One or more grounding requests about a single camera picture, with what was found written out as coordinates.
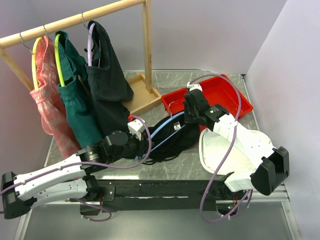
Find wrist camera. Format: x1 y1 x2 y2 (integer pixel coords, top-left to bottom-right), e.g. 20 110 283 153
186 82 203 92
127 119 146 141

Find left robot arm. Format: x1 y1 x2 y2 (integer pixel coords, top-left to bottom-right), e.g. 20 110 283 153
0 130 153 220

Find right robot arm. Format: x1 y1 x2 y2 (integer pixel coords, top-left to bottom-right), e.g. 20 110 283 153
183 89 290 200

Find pink patterned shorts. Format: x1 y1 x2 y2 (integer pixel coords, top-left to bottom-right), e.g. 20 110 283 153
30 36 80 159

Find dark green shorts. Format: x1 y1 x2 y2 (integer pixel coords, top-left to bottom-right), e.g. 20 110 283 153
85 20 134 137

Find white perforated laundry basket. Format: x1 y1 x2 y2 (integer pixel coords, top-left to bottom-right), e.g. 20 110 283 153
199 128 274 175

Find aluminium rail frame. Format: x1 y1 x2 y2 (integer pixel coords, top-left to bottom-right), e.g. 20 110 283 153
14 199 301 240

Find black shorts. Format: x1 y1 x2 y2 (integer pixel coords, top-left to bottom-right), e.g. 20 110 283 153
124 117 201 165

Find lilac hanger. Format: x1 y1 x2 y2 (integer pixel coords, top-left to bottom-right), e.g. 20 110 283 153
87 23 96 67

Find lime green hanger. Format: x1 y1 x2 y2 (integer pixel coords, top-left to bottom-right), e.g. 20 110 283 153
54 33 65 87

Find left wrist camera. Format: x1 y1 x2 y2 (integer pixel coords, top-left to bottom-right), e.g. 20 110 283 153
127 119 146 141

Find yellow hanger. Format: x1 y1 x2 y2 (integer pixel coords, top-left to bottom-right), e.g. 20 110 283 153
31 37 43 90

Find red plastic tray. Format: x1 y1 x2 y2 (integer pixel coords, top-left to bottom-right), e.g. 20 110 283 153
161 76 239 116

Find teal green shorts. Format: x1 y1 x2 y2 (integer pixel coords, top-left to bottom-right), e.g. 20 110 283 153
54 31 103 149

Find light blue hanger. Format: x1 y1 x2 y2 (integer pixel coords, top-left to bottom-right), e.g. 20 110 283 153
134 111 185 164

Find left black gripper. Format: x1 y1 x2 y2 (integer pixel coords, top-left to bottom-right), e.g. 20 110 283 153
109 129 154 163

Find wooden clothes rack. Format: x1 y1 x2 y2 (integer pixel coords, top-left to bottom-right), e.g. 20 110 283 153
0 0 162 115

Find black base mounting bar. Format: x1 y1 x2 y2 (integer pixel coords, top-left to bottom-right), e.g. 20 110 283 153
69 178 249 214

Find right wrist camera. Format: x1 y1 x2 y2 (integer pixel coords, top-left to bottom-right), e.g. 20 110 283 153
186 82 203 92

